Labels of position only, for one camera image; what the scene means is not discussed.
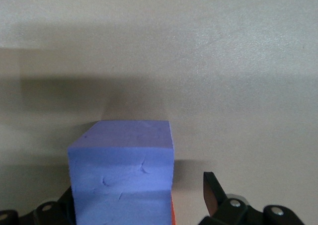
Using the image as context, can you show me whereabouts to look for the purple foam cube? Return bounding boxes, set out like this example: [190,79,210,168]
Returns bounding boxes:
[67,120,175,225]

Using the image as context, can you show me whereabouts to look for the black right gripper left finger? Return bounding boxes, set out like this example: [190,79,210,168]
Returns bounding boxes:
[0,187,76,225]

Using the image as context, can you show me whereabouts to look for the table cover mat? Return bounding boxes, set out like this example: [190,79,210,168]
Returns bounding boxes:
[0,0,318,225]

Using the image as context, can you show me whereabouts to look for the orange foam cube with dents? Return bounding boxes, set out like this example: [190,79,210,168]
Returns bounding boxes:
[169,195,177,225]

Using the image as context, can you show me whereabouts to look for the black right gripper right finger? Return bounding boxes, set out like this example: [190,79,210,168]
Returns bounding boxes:
[200,171,305,225]

